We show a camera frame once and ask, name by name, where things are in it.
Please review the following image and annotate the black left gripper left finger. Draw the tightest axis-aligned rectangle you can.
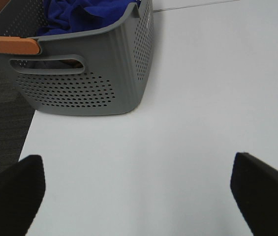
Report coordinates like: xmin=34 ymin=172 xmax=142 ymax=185
xmin=0 ymin=155 xmax=46 ymax=236

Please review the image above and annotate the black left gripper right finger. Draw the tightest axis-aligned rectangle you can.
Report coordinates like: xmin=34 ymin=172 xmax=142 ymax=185
xmin=230 ymin=152 xmax=278 ymax=236

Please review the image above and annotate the blue towel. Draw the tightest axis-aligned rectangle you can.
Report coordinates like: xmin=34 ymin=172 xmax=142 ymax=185
xmin=36 ymin=0 xmax=141 ymax=36

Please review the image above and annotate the grey perforated plastic basket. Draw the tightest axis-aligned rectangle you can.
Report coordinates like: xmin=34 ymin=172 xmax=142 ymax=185
xmin=0 ymin=0 xmax=154 ymax=116

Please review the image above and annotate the orange wooden basket handle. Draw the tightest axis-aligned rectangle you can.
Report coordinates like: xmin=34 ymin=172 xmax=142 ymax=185
xmin=0 ymin=0 xmax=42 ymax=56

